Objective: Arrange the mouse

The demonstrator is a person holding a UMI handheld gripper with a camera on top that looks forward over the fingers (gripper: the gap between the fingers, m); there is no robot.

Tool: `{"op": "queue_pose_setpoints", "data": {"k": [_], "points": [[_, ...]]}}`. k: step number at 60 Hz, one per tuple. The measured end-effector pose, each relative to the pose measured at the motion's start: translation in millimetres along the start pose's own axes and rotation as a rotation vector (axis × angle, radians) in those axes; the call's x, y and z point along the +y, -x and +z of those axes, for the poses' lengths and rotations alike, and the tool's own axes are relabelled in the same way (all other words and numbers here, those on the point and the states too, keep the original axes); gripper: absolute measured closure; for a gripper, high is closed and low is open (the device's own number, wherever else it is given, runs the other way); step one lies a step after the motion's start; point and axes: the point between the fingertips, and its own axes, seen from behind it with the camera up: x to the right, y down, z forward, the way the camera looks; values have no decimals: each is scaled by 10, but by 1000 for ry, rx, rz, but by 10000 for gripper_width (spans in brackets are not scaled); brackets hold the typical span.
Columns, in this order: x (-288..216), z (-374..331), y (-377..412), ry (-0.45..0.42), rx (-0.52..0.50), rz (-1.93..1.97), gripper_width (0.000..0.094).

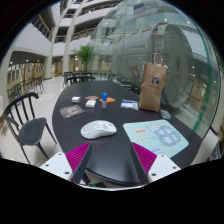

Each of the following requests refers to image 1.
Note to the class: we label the clear plastic snack bag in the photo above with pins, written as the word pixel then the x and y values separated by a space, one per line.
pixel 71 111

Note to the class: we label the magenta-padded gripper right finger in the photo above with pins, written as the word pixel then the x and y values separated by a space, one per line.
pixel 163 166

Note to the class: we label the black spindle-back chair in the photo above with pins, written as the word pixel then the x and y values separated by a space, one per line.
pixel 31 131

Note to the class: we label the light blue printed mouse pad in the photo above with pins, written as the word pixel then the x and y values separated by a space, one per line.
pixel 156 136

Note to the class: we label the dark grey phone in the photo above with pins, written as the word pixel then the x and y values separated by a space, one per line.
pixel 165 114

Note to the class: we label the flat brown packet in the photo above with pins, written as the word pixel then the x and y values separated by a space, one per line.
pixel 91 97

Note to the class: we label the black chairs behind table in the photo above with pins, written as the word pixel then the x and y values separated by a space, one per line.
pixel 78 79

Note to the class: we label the flat orange card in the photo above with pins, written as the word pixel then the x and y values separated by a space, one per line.
pixel 110 99

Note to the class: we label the green potted plant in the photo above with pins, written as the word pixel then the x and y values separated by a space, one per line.
pixel 85 53

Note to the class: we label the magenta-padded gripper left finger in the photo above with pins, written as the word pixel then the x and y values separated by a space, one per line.
pixel 56 165

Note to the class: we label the white perforated computer mouse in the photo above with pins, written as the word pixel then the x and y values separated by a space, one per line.
pixel 98 129

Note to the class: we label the small bottle with blue cap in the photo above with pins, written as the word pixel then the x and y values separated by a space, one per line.
pixel 104 101

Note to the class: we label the far group of black chairs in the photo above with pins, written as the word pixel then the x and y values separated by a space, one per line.
pixel 35 83

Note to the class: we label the white flat box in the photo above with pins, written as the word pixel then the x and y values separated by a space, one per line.
pixel 90 103

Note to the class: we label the white and blue plastic packet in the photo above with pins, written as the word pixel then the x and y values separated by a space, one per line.
pixel 129 104

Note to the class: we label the small white box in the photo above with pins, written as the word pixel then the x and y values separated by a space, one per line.
pixel 76 99

